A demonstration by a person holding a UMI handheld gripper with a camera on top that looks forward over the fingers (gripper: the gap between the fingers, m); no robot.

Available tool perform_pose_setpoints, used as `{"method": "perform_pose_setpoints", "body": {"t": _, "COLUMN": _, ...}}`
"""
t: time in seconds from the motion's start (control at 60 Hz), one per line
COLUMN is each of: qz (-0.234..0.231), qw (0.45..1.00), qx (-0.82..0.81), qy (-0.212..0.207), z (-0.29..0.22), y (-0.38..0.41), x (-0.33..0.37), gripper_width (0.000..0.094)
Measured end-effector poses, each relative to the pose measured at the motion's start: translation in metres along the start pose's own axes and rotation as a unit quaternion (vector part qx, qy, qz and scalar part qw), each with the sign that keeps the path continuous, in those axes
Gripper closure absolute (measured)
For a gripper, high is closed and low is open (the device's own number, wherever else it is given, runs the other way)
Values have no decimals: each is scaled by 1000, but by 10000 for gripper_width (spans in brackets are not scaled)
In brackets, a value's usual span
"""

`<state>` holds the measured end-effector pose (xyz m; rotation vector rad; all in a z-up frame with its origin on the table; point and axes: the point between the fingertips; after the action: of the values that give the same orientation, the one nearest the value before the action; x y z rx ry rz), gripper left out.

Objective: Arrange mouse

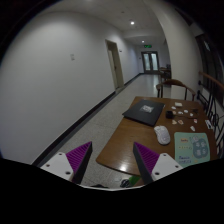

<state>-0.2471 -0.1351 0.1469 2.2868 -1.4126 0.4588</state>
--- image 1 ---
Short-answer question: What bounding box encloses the wooden handrail railing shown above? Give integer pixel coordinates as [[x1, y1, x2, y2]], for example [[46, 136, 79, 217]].
[[197, 72, 224, 158]]

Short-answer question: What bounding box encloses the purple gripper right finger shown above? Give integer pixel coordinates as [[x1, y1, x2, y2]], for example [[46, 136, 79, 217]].
[[132, 141, 184, 185]]

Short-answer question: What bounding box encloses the glass double door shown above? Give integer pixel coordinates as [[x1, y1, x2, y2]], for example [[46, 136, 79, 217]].
[[142, 51, 159, 74]]

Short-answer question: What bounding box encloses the white card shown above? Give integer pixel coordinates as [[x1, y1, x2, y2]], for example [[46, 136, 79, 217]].
[[175, 102, 183, 107]]

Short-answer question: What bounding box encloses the black laptop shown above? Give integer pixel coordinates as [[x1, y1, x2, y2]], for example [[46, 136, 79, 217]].
[[123, 99, 165, 126]]

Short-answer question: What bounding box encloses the small black box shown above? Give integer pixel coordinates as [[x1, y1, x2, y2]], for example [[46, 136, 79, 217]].
[[166, 111, 174, 119]]

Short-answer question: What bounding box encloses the white computer mouse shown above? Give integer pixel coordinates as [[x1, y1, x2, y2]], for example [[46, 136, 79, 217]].
[[154, 126, 171, 145]]

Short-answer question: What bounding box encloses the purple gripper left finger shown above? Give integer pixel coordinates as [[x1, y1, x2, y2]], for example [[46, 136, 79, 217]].
[[40, 141, 93, 185]]

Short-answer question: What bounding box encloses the wooden door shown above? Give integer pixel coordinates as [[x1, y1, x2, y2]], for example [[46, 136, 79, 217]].
[[106, 40, 124, 89]]

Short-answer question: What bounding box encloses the wooden chair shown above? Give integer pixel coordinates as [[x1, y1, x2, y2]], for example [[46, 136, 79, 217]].
[[155, 78, 197, 101]]

